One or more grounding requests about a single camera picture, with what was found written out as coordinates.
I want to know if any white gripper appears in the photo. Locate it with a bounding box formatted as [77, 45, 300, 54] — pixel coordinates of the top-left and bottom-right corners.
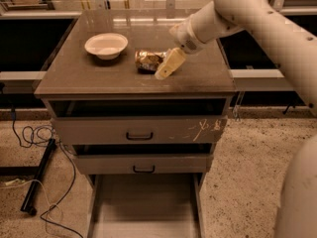
[155, 17, 206, 80]

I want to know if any crushed orange can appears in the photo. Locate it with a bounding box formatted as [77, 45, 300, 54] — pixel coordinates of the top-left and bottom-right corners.
[135, 50, 166, 72]

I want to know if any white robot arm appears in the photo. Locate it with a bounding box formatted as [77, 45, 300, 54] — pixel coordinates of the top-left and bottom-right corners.
[156, 0, 317, 238]

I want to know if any grey drawer cabinet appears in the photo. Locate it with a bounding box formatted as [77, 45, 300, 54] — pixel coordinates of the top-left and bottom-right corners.
[36, 10, 235, 238]

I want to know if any top grey drawer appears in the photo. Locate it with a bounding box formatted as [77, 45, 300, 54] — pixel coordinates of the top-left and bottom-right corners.
[53, 99, 227, 145]

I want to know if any grey drawer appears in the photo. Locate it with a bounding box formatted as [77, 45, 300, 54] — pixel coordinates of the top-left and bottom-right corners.
[87, 174, 205, 238]
[53, 99, 227, 145]
[74, 144, 214, 175]

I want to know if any middle grey drawer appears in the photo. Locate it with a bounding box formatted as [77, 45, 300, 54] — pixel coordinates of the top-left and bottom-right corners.
[74, 144, 214, 175]

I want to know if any bottom grey drawer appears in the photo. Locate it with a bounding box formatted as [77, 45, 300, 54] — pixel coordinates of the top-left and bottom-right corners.
[87, 174, 205, 238]

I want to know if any white bowl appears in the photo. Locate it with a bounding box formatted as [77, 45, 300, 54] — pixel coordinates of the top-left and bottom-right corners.
[84, 33, 128, 60]

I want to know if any black floor bar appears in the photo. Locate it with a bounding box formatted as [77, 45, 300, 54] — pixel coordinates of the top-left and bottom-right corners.
[21, 139, 56, 216]

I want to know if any blue cable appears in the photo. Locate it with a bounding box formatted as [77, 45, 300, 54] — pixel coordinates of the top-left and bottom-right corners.
[9, 107, 85, 238]

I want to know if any white cable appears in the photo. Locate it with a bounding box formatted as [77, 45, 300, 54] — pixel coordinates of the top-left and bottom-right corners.
[0, 178, 63, 238]

